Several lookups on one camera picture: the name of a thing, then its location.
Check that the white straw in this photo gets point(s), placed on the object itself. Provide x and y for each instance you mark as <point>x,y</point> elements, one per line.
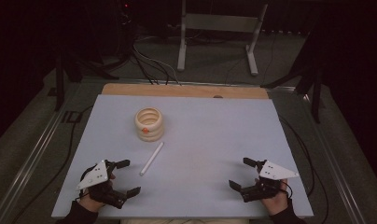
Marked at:
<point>151,158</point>

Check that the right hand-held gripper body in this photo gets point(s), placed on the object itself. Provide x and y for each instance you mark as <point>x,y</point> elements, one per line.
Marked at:
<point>272,174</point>

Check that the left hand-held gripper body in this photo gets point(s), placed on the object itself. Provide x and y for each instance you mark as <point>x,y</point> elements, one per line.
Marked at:
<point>98,175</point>

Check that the cream ribbed cup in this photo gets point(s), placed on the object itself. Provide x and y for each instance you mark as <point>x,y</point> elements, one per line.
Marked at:
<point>149,133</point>

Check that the metal floor rail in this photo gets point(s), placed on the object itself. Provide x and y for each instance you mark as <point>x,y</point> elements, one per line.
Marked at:
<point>336,161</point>
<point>31,165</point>

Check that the grey metal stand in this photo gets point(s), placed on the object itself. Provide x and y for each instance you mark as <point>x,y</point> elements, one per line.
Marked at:
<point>220,22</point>

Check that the white table board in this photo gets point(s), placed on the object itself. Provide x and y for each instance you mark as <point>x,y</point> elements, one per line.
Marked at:
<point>208,140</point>

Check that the person's left hand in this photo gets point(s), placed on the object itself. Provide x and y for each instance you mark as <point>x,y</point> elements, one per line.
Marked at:
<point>91,203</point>

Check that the person's right hand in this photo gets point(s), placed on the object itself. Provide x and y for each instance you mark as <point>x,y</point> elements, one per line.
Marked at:
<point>278,203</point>

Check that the dark tripod stand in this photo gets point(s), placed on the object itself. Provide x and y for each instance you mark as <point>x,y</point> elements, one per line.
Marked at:
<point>316,93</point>
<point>59,81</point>

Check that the dark equipment stand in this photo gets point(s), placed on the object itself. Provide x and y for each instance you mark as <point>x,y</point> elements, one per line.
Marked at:
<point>126,25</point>

